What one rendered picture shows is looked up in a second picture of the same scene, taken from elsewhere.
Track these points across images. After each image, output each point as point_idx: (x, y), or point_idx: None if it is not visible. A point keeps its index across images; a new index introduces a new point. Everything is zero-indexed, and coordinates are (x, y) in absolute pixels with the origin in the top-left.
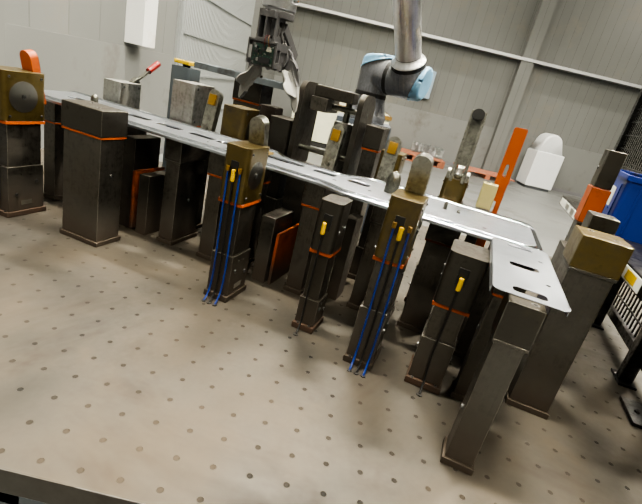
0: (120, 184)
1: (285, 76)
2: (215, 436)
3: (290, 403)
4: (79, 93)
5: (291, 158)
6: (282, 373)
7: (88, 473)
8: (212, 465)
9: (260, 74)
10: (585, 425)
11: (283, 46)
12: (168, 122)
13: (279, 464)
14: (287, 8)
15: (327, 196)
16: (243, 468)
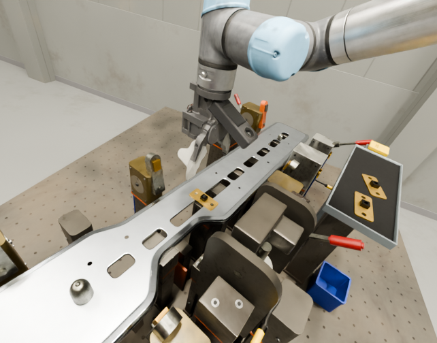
0: None
1: (190, 145)
2: (34, 211)
3: (30, 243)
4: (305, 136)
5: (196, 220)
6: (54, 246)
7: (45, 182)
8: (21, 208)
9: (221, 142)
10: None
11: (192, 118)
12: (266, 162)
13: (1, 228)
14: (197, 82)
15: (82, 216)
16: (11, 216)
